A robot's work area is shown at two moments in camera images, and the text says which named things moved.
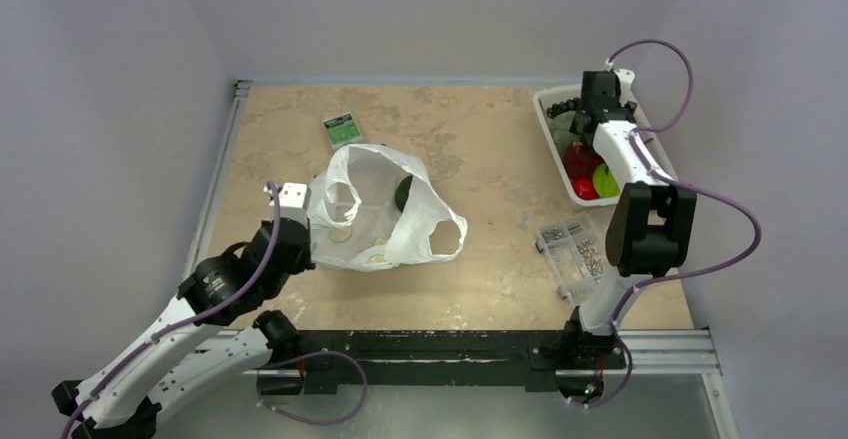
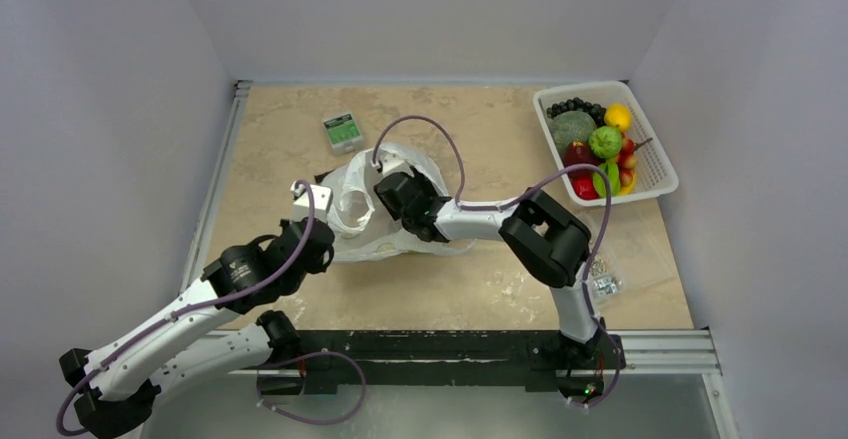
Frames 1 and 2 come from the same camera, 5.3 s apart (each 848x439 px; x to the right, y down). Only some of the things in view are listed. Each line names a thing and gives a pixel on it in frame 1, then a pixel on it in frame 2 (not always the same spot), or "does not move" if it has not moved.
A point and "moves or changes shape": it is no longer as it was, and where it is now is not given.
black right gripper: (603, 111) → (395, 188)
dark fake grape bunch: (568, 106) does not move
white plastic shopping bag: (373, 208) moves or changes shape
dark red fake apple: (580, 161) does not move
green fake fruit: (604, 182) does not move
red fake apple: (584, 188) does not move
